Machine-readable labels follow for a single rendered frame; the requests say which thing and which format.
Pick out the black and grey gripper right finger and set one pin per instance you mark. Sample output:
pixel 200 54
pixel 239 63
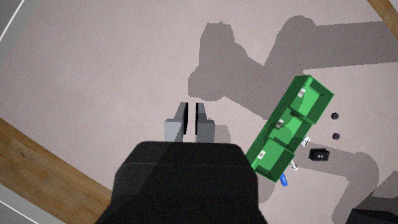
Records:
pixel 204 129

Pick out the blue aa battery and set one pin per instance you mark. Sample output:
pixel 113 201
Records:
pixel 283 180

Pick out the black 9v battery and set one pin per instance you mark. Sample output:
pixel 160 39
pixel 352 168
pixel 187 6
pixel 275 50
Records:
pixel 319 155

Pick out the dark grey hex nut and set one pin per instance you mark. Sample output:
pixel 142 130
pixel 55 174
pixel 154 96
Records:
pixel 336 136
pixel 334 115

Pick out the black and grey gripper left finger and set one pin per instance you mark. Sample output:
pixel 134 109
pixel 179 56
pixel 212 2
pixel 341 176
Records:
pixel 175 128

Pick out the grey metal bolt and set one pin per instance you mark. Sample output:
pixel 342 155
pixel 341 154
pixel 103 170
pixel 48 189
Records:
pixel 294 166

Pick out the green three-compartment bin rack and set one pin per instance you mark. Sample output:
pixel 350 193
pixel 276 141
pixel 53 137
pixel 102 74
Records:
pixel 305 96

